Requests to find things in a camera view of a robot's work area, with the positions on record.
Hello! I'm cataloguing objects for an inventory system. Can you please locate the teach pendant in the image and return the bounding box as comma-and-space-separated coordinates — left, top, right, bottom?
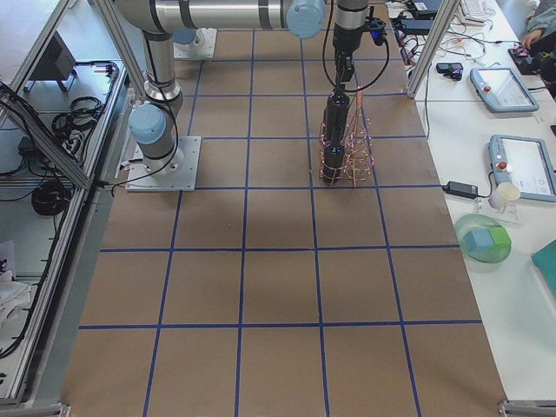
488, 135, 555, 202
469, 67, 539, 113

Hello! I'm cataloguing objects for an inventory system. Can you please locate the black power adapter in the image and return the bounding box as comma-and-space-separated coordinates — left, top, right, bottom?
442, 181, 479, 200

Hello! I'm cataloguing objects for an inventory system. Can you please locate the teal flat board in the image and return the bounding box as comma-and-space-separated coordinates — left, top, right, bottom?
531, 241, 556, 296

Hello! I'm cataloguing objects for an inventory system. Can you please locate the person hand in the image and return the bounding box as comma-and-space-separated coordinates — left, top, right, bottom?
520, 29, 544, 50

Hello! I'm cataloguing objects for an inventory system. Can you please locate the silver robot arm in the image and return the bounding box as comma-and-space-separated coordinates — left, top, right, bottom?
116, 0, 374, 182
173, 28, 205, 48

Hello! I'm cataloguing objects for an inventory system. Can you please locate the black cable coil low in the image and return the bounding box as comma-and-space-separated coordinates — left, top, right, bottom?
31, 180, 68, 215

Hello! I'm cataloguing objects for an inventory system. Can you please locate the blue foam cube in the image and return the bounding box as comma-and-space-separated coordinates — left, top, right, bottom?
461, 228, 493, 252

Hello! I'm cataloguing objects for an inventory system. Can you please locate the copper wire wine basket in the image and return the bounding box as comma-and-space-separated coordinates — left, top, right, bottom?
319, 91, 374, 187

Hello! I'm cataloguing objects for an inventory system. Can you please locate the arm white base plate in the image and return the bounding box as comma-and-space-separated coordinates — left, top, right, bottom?
173, 28, 217, 61
124, 136, 202, 192

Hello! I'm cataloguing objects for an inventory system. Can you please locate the near teach pendant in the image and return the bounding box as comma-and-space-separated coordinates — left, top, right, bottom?
488, 135, 555, 202

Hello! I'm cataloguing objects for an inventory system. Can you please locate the aluminium frame post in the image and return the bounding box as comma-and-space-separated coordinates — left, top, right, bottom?
406, 0, 459, 99

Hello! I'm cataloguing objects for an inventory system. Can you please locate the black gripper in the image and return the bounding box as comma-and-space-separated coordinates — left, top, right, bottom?
333, 25, 361, 89

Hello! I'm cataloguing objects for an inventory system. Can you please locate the green plastic bowl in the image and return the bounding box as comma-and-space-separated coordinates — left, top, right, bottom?
454, 214, 512, 263

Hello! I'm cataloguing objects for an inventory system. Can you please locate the black wine bottle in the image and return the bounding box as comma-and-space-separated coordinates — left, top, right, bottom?
321, 143, 345, 184
324, 87, 350, 149

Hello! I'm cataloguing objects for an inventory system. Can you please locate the black handheld controller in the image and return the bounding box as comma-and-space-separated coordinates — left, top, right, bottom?
435, 63, 463, 81

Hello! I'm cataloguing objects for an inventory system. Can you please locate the coiled black cable bundle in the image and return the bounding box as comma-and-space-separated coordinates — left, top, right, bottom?
52, 96, 105, 140

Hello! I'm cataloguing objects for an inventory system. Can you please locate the grey control box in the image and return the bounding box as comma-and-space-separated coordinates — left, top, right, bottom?
23, 31, 76, 92

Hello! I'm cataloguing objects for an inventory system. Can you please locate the far teach pendant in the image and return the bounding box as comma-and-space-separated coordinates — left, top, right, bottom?
469, 67, 539, 113

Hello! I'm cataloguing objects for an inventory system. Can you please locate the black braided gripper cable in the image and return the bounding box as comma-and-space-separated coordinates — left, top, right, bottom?
321, 17, 391, 90

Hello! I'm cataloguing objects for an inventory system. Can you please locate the white cloth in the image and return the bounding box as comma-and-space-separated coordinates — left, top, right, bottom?
0, 241, 32, 331

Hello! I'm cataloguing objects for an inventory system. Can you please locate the green foam cube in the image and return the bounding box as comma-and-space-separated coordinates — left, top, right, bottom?
487, 225, 512, 251

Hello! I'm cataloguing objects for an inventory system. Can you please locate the black power brick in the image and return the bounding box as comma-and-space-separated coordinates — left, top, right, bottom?
400, 19, 434, 36

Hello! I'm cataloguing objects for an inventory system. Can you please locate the white paper cup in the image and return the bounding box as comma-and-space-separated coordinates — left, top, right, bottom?
487, 182, 520, 212

